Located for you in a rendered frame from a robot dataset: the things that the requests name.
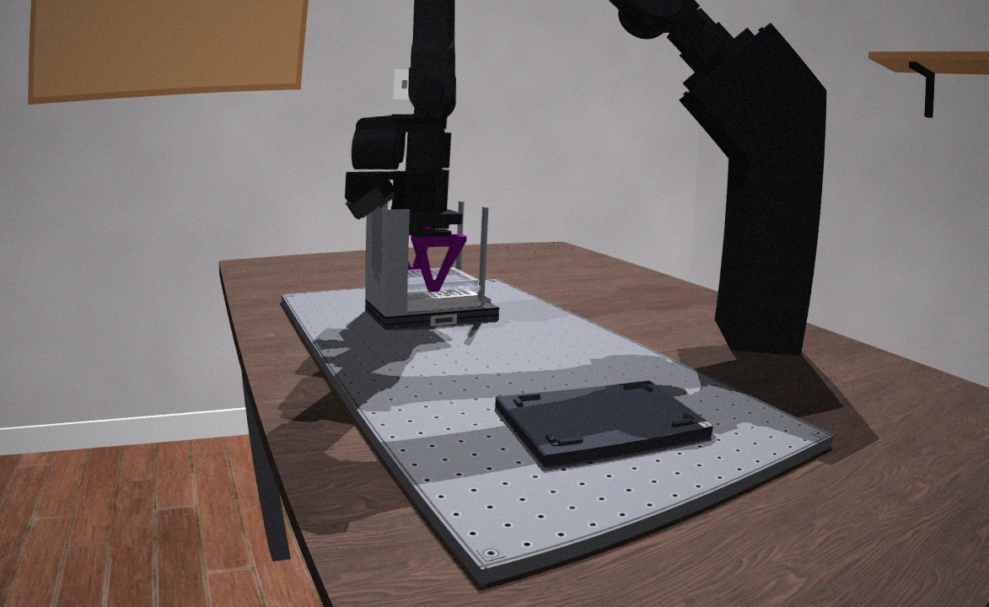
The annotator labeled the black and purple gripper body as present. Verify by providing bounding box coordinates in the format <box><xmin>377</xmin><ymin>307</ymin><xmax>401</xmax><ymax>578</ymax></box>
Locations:
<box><xmin>409</xmin><ymin>169</ymin><xmax>462</xmax><ymax>238</ymax></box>

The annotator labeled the white well plate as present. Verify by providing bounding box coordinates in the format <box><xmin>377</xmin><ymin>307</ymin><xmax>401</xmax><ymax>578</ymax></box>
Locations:
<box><xmin>407</xmin><ymin>268</ymin><xmax>481</xmax><ymax>296</ymax></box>
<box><xmin>407</xmin><ymin>292</ymin><xmax>481</xmax><ymax>312</ymax></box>

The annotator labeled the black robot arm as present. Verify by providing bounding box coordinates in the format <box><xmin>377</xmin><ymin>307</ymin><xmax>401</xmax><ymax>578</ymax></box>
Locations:
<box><xmin>345</xmin><ymin>0</ymin><xmax>755</xmax><ymax>220</ymax></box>

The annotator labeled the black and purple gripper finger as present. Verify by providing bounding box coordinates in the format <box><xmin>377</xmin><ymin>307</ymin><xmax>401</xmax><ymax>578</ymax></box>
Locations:
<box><xmin>411</xmin><ymin>234</ymin><xmax>467</xmax><ymax>293</ymax></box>
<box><xmin>408</xmin><ymin>227</ymin><xmax>435</xmax><ymax>270</ymax></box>

